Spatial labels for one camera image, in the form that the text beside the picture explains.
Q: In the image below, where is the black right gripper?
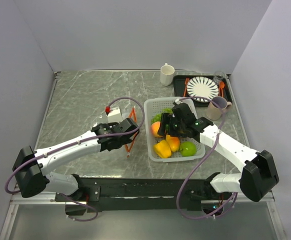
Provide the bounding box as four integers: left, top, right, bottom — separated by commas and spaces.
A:
157, 112, 187, 138

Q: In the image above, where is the clear zip bag orange zipper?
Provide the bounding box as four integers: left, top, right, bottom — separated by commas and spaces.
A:
92, 105, 139, 158

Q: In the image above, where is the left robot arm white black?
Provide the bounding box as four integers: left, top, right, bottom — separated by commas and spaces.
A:
12, 118, 139, 201

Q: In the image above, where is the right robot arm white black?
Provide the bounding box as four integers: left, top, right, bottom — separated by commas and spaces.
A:
158, 102, 280, 202

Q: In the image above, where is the peach left in basket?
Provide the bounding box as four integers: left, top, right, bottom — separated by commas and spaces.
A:
150, 121, 164, 138

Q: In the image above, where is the orange yellow mango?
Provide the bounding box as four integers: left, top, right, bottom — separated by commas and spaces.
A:
165, 135, 181, 152

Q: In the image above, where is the white plastic perforated basket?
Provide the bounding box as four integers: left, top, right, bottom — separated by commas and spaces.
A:
144, 96, 206, 163

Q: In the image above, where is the yellow bell pepper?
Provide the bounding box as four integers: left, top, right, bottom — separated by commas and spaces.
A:
153, 140, 172, 159

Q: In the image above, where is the green apple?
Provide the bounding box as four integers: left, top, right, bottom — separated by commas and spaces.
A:
179, 141, 197, 157

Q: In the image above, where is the black rectangular tray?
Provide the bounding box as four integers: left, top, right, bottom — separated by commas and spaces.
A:
172, 75, 233, 108

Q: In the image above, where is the beige mug purple inside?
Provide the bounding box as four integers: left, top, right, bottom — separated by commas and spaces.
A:
206, 96, 233, 121

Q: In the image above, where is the orange plastic fork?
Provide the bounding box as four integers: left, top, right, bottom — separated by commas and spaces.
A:
183, 78, 190, 97

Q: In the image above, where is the white ceramic mug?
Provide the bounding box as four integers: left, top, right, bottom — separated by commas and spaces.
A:
160, 63, 175, 87

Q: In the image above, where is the black white striped plate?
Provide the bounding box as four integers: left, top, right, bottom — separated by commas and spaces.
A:
187, 76, 219, 103

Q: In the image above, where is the orange plastic spoon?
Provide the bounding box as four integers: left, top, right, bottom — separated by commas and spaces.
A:
219, 81, 225, 97

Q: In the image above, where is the clear glass cup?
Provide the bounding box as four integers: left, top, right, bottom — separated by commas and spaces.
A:
212, 70, 225, 85

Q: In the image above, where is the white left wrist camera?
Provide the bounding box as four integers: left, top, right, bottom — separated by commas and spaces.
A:
105, 106, 124, 123

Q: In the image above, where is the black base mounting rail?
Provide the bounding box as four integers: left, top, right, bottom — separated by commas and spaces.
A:
52, 176, 246, 216

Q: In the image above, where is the aluminium extrusion frame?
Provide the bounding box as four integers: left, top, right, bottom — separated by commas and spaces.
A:
0, 71, 86, 240

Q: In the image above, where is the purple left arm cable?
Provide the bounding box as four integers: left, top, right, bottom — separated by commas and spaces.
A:
4, 96, 146, 223

